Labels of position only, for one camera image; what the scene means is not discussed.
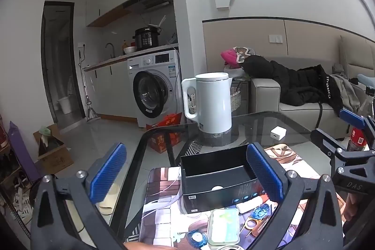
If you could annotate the grey garment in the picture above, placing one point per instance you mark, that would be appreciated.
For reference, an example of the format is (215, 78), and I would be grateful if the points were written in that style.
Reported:
(348, 91)

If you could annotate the flat mop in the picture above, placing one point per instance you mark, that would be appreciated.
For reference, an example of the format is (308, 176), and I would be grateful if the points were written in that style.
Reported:
(88, 97)

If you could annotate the red drink bottle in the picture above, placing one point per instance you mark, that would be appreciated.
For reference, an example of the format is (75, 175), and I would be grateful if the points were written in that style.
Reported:
(358, 140)

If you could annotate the beige slipper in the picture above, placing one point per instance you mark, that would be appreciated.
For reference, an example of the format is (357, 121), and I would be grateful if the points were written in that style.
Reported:
(107, 203)

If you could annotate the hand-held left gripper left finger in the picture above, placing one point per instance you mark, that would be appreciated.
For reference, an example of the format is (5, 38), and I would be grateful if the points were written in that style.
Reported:
(107, 176)

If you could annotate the pale green lidded container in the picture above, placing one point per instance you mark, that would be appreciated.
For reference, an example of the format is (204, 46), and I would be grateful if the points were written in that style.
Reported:
(224, 223)

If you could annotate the wicker basket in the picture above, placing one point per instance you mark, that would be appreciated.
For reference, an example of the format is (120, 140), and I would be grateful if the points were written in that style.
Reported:
(235, 97)

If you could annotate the pink knit hat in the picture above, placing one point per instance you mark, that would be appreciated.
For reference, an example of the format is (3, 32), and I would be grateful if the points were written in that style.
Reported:
(230, 58)

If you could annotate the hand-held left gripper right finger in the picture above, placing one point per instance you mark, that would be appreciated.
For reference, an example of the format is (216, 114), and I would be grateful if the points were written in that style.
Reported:
(263, 176)

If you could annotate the blue round glass piece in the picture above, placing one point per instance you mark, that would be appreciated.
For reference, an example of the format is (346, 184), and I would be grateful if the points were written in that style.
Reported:
(197, 239)

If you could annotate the cardboard box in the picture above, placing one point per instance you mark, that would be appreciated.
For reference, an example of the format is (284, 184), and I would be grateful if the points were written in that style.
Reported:
(55, 156)

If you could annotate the shoe rack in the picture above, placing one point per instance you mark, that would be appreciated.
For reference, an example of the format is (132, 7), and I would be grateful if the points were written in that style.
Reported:
(13, 173)

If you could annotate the white charger adapter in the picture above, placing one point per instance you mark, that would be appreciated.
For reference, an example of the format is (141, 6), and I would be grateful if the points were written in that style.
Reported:
(278, 132)

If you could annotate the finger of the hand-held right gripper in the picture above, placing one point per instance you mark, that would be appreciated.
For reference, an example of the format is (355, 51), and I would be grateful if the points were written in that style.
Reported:
(325, 144)
(353, 118)

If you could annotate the metal faucet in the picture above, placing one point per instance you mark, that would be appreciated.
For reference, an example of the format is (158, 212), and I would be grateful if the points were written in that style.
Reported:
(110, 49)

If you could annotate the white wall switch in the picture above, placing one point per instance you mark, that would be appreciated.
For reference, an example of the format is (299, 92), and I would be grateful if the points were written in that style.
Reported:
(275, 38)

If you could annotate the black framed glass door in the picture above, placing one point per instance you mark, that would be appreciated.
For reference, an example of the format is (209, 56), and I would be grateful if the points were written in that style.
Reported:
(58, 62)

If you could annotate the black box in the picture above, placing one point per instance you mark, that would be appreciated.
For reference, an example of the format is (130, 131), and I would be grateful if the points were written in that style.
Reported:
(216, 176)

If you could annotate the beige sofa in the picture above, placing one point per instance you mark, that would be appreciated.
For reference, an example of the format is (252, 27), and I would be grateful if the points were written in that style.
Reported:
(298, 109)

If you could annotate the white electric kettle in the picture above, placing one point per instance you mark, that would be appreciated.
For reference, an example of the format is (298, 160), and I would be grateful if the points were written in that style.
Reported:
(212, 103)

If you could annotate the white bucket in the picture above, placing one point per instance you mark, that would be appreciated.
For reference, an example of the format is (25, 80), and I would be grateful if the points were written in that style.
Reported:
(65, 105)

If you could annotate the black jacket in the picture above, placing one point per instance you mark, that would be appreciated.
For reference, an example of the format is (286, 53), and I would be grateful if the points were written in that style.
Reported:
(281, 77)

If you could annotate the printed table mat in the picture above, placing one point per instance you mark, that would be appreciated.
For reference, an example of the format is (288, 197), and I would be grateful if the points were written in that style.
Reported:
(164, 209)

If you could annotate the grey kettle base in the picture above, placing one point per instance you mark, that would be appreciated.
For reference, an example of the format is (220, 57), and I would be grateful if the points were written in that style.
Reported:
(216, 139)

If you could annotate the person's right hand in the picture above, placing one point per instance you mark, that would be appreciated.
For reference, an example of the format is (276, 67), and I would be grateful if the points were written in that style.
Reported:
(350, 206)

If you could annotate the gold scissors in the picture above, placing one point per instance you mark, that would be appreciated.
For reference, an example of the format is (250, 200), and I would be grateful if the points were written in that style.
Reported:
(254, 223)

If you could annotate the purple yoga mat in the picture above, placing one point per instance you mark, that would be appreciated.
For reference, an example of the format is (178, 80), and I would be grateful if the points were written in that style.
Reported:
(22, 150)

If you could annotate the white kitchen counter cabinet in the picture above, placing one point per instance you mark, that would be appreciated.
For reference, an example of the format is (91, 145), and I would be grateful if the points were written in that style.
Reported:
(114, 86)

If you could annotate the white plastic bag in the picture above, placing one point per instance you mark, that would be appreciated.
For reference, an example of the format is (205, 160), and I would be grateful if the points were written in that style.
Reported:
(234, 72)

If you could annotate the black pressure cooker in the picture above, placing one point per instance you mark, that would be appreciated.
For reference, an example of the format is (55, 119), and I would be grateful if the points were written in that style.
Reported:
(146, 39)

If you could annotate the white power outlet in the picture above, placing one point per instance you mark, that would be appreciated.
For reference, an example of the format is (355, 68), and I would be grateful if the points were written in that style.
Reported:
(82, 46)

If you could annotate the patterned cap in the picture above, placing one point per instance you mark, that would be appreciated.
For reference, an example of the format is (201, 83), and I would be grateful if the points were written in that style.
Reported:
(244, 53)

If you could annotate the white washing machine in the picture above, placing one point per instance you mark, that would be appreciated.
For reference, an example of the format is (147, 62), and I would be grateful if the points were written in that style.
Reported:
(155, 86)

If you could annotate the red gift box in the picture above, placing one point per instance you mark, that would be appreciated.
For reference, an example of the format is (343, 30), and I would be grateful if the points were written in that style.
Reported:
(164, 135)

